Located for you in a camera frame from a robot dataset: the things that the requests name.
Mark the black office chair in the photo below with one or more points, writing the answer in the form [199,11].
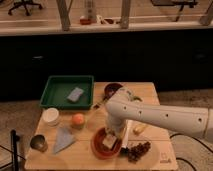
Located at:
[25,4]

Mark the red object on shelf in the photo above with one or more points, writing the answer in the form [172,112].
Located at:
[84,21]

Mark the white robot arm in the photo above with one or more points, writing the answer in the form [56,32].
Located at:
[192,121]

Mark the orange peach fruit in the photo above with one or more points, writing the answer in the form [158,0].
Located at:
[78,121]

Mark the metal cup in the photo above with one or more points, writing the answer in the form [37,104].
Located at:
[39,143]

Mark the grey blue folded cloth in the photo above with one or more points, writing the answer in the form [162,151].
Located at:
[64,139]

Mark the grey blue sponge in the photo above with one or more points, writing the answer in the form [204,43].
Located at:
[75,94]

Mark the black tripod stand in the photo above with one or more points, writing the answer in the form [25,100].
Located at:
[14,164]

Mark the red orange bowl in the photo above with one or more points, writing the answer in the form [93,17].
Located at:
[101,151]

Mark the green chili pepper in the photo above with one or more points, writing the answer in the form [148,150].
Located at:
[136,98]

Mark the bunch of red grapes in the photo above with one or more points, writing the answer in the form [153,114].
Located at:
[136,152]

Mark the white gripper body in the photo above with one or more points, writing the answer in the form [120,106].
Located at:
[115,126]

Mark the white round container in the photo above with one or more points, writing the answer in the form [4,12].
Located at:
[51,116]

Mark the green plastic tray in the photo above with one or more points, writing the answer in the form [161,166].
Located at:
[59,87]

